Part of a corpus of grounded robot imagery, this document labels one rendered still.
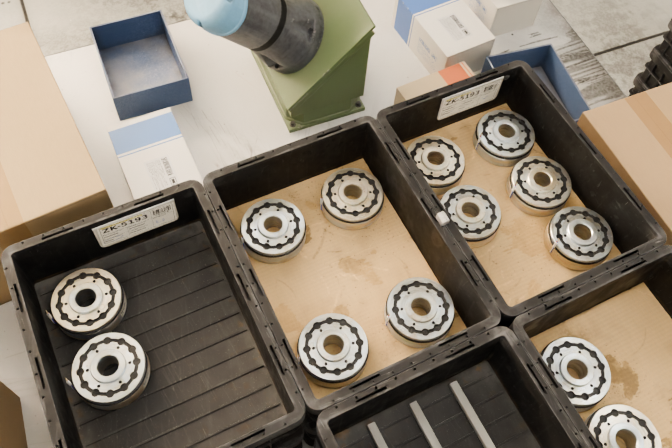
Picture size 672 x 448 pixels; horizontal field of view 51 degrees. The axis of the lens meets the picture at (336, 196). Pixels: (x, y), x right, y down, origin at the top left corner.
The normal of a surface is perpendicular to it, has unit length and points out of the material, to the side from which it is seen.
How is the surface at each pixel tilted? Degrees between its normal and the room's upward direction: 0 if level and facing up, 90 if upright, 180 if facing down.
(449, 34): 0
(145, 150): 0
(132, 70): 0
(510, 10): 90
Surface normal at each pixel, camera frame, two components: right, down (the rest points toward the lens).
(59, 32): 0.05, -0.52
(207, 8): -0.57, -0.04
